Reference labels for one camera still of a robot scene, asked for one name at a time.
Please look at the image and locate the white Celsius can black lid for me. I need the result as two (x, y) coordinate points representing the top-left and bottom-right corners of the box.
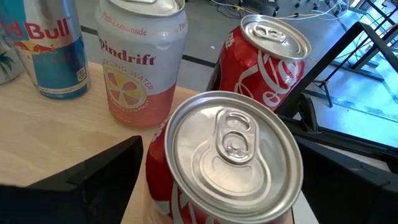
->
(0, 26), (25, 85)

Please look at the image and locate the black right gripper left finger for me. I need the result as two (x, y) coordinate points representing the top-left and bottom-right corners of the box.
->
(52, 136), (144, 224)

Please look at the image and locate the black post bracket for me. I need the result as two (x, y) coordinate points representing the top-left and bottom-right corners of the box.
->
(295, 92), (323, 133)

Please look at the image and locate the black tripod stand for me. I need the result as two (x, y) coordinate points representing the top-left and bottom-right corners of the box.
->
(312, 77), (335, 108)

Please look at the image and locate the blue silver Red Bull can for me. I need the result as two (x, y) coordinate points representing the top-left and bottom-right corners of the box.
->
(0, 0), (91, 100)

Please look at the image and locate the black metal floor frame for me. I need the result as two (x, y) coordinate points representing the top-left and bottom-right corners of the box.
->
(329, 0), (398, 82)

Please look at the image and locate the black table frame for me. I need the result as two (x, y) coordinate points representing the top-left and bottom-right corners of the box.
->
(276, 93), (398, 174)

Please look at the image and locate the red Coca-Cola can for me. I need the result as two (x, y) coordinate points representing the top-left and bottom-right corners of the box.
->
(206, 14), (312, 112)
(145, 90), (304, 224)

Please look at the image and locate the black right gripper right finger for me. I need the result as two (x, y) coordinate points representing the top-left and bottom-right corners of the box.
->
(295, 136), (398, 224)

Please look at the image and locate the silver red soda can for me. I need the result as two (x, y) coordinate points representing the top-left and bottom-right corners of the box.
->
(95, 0), (189, 129)

